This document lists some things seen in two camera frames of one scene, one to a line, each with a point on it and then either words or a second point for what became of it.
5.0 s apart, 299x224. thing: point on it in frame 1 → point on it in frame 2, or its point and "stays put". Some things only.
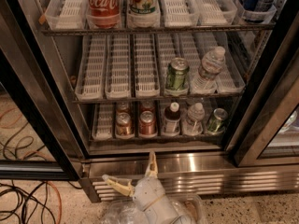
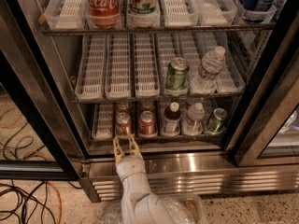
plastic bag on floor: x=190 y=207 stays put
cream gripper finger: x=151 y=171 → x=135 y=149
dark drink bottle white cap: x=172 y=118 stays put
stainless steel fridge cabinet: x=206 y=77 stays put
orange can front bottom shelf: x=123 y=126 stays put
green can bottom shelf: x=216 y=123 stays put
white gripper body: x=149 y=192 → x=130 y=167
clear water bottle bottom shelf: x=192 y=125 stays put
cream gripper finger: x=125 y=187 → x=118 y=152
